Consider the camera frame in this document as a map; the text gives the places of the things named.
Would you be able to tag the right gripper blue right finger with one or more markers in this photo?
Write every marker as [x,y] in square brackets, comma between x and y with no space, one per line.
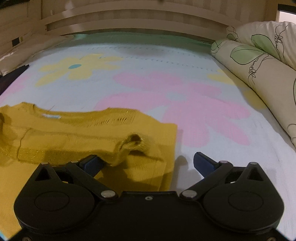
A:
[213,173]

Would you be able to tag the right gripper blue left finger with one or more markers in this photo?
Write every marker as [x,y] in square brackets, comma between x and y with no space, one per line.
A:
[83,172]

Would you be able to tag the mustard yellow knit sweater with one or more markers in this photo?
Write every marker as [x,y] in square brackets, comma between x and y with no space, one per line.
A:
[139,150]

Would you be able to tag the floral pastel bed blanket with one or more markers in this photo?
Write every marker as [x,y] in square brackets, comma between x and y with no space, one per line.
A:
[174,80]

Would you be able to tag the dark maroon folded garment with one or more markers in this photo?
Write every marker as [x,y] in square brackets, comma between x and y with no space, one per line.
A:
[8,79]

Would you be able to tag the white pillow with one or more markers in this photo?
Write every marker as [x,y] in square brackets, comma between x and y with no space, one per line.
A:
[14,58]

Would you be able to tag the rolled floral comforter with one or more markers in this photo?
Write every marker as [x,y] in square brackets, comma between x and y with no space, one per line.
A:
[262,55]

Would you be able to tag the beige wooden headboard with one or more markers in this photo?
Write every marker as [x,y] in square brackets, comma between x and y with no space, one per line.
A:
[204,19]

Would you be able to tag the black wall socket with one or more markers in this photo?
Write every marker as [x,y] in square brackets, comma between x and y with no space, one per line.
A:
[16,41]

